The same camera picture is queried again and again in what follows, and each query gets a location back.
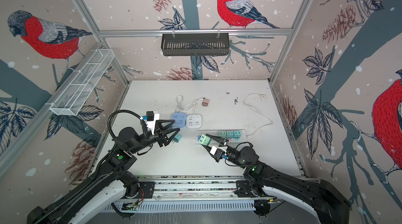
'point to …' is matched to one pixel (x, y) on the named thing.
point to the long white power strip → (199, 133)
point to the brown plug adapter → (205, 102)
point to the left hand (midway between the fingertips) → (174, 127)
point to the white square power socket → (193, 121)
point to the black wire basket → (195, 44)
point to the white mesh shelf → (76, 89)
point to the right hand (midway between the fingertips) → (204, 139)
